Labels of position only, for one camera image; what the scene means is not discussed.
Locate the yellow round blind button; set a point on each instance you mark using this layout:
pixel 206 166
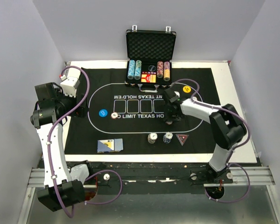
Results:
pixel 186 89

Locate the triangular dealer button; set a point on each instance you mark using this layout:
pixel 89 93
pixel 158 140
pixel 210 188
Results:
pixel 182 138

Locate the blue round blind button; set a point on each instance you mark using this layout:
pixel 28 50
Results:
pixel 103 113

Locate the red purple chip row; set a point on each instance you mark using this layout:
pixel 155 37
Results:
pixel 160 69

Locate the blue white chip stack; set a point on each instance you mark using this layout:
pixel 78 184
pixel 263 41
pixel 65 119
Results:
pixel 167 137

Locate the red card deck in case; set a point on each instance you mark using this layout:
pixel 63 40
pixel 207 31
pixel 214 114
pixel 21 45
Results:
pixel 148 77

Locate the black poker table mat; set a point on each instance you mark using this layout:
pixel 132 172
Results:
pixel 140 114

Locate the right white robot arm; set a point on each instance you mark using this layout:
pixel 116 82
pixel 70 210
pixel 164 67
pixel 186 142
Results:
pixel 227 127

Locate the orange chip row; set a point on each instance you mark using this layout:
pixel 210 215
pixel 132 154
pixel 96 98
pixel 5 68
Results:
pixel 166 71

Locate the teal grey chip row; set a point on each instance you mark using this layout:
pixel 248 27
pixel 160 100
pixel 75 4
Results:
pixel 137 72

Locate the light blue chip row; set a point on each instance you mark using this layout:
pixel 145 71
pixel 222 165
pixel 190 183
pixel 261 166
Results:
pixel 131 69

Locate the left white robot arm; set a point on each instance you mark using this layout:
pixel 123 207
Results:
pixel 63 184

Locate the white table board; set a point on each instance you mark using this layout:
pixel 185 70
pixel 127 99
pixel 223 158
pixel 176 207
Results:
pixel 227 94

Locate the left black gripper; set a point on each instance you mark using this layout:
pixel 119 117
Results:
pixel 81 111

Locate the grey white chip stack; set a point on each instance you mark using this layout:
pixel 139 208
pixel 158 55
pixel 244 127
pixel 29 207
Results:
pixel 152 137

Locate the black aluminium chip case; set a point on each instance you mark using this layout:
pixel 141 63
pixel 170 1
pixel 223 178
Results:
pixel 150 46

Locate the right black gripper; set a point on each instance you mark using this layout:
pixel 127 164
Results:
pixel 167 116

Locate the aluminium mounting rail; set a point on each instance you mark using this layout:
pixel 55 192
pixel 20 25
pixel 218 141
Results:
pixel 255 176

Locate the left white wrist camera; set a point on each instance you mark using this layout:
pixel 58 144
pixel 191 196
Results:
pixel 69 84

